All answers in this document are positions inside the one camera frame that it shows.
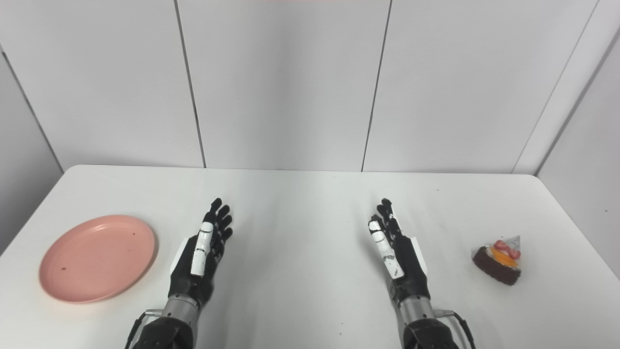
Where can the chocolate cake slice with fruit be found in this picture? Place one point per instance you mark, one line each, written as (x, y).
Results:
(499, 262)

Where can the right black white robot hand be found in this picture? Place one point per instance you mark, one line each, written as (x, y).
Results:
(404, 264)

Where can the pink round plate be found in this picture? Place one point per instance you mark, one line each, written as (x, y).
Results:
(97, 259)

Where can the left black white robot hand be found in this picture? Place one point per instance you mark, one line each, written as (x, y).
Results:
(196, 271)

